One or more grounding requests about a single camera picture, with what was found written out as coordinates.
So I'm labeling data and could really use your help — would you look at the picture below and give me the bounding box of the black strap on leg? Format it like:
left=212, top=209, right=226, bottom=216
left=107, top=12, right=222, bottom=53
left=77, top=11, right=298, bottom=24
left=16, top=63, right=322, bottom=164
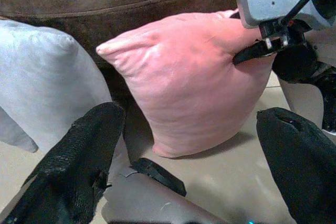
left=129, top=157, right=187, bottom=197

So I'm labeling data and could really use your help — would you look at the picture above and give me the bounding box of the finger of the cloth-wrapped black right gripper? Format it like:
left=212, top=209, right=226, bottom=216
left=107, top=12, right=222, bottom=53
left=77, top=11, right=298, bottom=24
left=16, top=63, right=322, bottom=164
left=271, top=42, right=324, bottom=83

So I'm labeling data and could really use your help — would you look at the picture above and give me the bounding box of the pink velvet pillow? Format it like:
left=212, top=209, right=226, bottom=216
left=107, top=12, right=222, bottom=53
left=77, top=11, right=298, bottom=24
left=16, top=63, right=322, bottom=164
left=96, top=8, right=275, bottom=158

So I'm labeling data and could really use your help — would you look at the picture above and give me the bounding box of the finger of the bare black right gripper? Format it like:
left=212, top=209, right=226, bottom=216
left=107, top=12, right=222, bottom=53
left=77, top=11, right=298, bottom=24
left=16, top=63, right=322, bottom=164
left=233, top=40, right=277, bottom=66

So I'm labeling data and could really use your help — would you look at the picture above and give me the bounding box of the light grey pillow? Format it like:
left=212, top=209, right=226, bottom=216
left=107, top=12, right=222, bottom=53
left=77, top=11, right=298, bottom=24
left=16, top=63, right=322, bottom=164
left=0, top=19, right=113, bottom=154

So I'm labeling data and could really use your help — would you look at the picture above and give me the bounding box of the brown suede sofa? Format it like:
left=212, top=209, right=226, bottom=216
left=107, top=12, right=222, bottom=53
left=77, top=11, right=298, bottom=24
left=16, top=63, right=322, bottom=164
left=0, top=0, right=247, bottom=141

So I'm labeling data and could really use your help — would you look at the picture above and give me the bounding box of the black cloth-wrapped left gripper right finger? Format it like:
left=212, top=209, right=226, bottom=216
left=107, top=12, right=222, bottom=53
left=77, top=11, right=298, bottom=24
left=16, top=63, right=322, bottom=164
left=256, top=106, right=336, bottom=224

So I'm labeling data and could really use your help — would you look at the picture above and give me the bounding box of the silver robot left leg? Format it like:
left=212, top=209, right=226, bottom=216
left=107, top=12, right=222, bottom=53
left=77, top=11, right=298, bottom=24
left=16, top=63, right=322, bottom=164
left=101, top=136, right=226, bottom=224

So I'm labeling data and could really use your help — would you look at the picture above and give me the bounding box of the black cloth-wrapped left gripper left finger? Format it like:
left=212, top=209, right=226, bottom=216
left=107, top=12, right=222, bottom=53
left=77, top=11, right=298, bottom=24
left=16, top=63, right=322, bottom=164
left=0, top=102, right=127, bottom=224

